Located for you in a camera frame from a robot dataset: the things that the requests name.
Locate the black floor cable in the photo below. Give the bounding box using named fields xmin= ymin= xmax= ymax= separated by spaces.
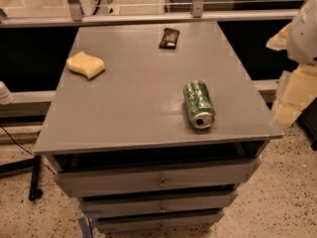
xmin=0 ymin=124 xmax=57 ymax=176

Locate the grey metal rail frame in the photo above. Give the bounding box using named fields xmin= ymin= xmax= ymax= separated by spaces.
xmin=0 ymin=0 xmax=317 ymax=119

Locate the black snack packet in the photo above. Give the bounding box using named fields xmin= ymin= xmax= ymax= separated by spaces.
xmin=158 ymin=28 xmax=180 ymax=49

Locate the white cylinder at left edge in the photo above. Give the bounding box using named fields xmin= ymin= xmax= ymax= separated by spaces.
xmin=0 ymin=81 xmax=14 ymax=105

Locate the green soda can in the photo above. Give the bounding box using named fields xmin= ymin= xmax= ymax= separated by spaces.
xmin=183 ymin=80 xmax=216 ymax=129

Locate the grey drawer cabinet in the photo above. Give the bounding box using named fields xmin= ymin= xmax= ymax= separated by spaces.
xmin=33 ymin=21 xmax=284 ymax=234

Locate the top grey drawer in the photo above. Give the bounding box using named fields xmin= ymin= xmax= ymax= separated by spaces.
xmin=54 ymin=158 xmax=261 ymax=197

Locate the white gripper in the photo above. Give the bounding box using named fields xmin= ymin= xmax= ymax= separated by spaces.
xmin=265 ymin=0 xmax=317 ymax=127

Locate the yellow sponge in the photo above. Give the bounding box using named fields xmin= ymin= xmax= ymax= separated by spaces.
xmin=66 ymin=52 xmax=105 ymax=80

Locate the grey drawer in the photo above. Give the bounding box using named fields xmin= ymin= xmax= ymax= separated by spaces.
xmin=80 ymin=190 xmax=238 ymax=218
xmin=95 ymin=209 xmax=224 ymax=233
xmin=54 ymin=158 xmax=261 ymax=197

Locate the bottom grey drawer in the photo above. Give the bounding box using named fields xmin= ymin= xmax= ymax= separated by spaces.
xmin=95 ymin=209 xmax=224 ymax=233

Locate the black metal stand leg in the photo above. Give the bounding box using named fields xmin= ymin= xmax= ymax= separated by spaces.
xmin=29 ymin=156 xmax=43 ymax=201

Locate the middle grey drawer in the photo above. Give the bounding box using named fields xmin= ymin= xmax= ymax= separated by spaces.
xmin=80 ymin=190 xmax=238 ymax=218

